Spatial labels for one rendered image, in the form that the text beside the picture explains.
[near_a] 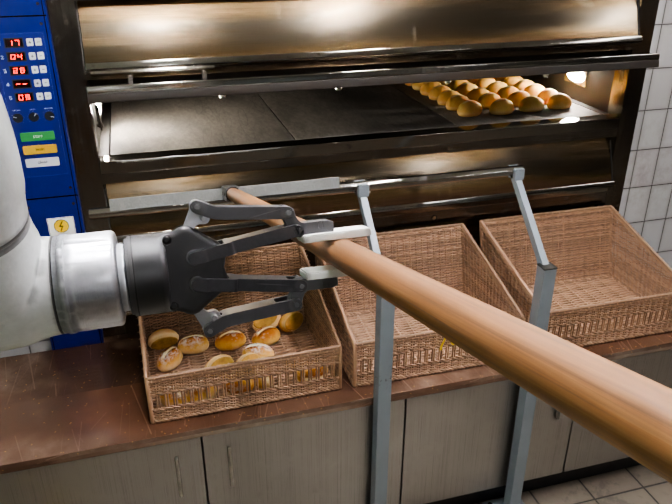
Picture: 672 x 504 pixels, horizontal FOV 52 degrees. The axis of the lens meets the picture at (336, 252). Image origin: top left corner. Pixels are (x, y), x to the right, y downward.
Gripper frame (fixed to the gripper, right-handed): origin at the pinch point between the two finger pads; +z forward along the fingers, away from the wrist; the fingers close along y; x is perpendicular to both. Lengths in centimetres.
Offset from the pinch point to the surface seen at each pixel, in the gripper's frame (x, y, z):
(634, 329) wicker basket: -121, 59, 131
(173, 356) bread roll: -142, 51, -16
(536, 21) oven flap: -142, -42, 110
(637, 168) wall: -158, 10, 161
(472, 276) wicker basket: -151, 41, 88
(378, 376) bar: -109, 55, 38
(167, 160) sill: -152, -7, -11
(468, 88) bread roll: -193, -25, 110
